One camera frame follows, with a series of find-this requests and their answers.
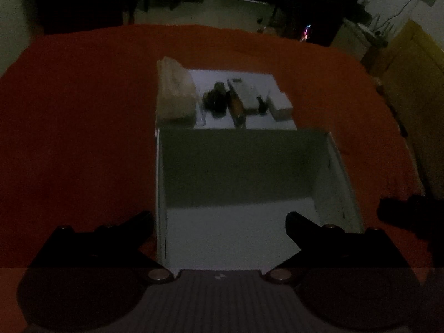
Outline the white remote control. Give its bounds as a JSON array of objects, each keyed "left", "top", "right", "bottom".
[{"left": 227, "top": 78, "right": 260, "bottom": 110}]

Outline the white flat box lid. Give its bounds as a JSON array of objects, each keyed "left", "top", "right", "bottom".
[{"left": 156, "top": 68, "right": 298, "bottom": 132}]

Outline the orange black marker pen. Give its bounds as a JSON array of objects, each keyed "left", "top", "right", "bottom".
[{"left": 228, "top": 91, "right": 246, "bottom": 128}]

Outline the small white box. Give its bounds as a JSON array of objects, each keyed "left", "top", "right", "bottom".
[{"left": 266, "top": 92, "right": 293, "bottom": 121}]

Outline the red tablecloth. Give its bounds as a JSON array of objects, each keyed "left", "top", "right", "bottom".
[{"left": 1, "top": 25, "right": 421, "bottom": 332}]

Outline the brown cardboard box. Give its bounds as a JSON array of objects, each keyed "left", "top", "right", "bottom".
[{"left": 371, "top": 20, "right": 443, "bottom": 195}]

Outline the beige tissue pack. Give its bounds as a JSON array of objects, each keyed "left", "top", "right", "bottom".
[{"left": 156, "top": 56, "right": 198, "bottom": 126}]

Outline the white open cardboard box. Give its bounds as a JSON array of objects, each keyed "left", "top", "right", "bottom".
[{"left": 156, "top": 128, "right": 364, "bottom": 274}]

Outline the black glasses case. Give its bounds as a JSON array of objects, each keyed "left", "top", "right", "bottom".
[{"left": 203, "top": 81, "right": 228, "bottom": 119}]

